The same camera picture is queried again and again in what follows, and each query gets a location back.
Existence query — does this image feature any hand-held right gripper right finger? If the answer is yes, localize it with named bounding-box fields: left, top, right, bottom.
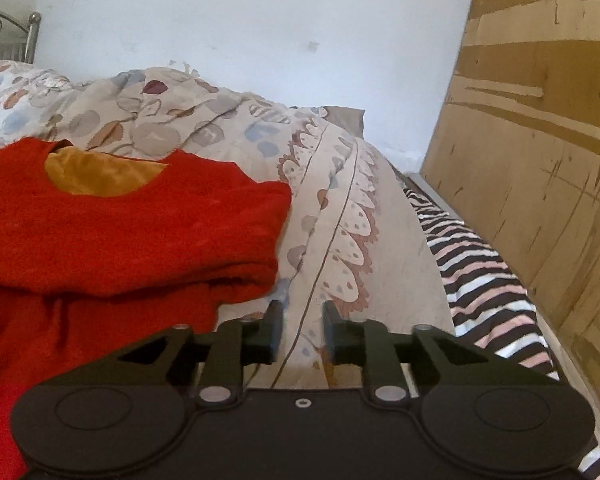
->
left=321, top=300, right=493, bottom=406

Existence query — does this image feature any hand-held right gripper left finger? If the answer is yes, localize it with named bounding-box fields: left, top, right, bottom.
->
left=115, top=299, right=285, bottom=406

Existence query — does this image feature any red knit sweater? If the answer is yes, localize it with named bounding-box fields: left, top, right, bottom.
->
left=0, top=137, right=293, bottom=480

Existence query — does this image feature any floral patterned blanket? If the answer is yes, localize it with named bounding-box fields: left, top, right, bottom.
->
left=0, top=60, right=456, bottom=391

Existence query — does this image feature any zebra striped bed sheet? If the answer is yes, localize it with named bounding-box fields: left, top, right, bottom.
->
left=402, top=187, right=600, bottom=480

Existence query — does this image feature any brown pillow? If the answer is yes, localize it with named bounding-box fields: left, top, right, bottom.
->
left=324, top=106, right=366, bottom=137

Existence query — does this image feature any plywood board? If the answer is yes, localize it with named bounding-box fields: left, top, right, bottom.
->
left=420, top=0, right=600, bottom=413

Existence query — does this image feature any metal bed headboard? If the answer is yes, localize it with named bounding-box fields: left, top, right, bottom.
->
left=0, top=5, right=43, bottom=64

